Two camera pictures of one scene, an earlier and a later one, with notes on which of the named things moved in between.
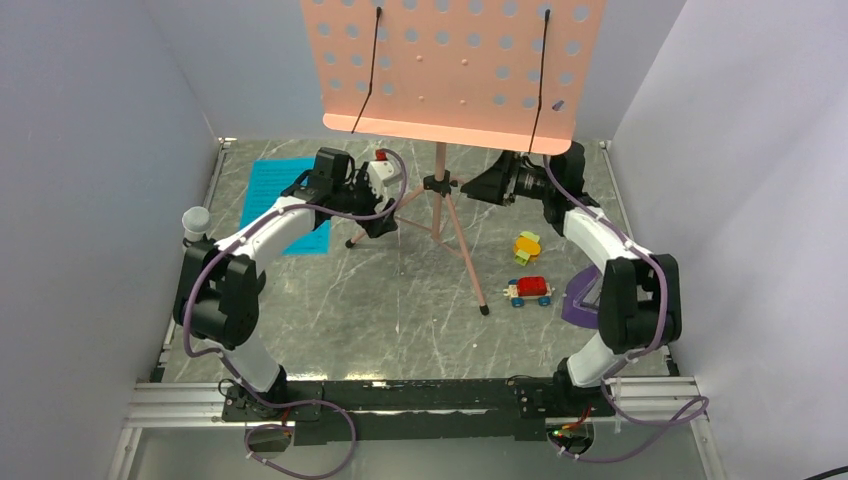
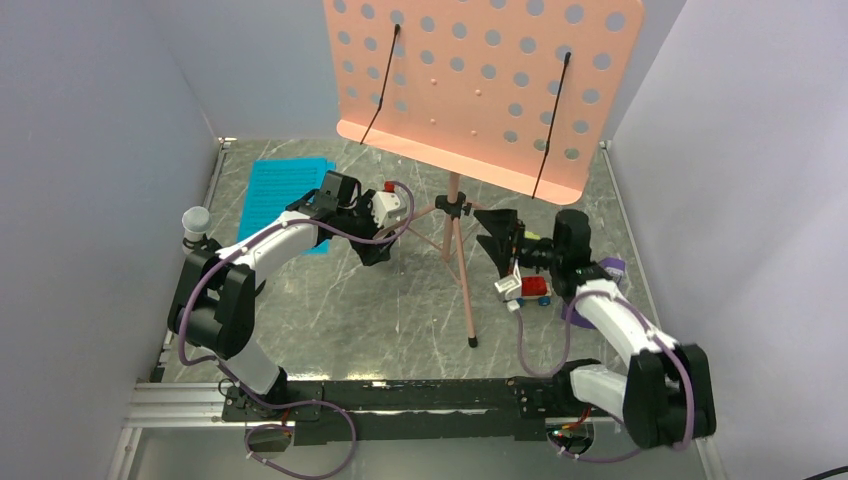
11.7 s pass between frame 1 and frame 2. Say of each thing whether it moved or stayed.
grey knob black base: stayed
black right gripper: moved
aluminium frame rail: stayed
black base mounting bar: stayed
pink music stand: moved
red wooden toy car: stayed
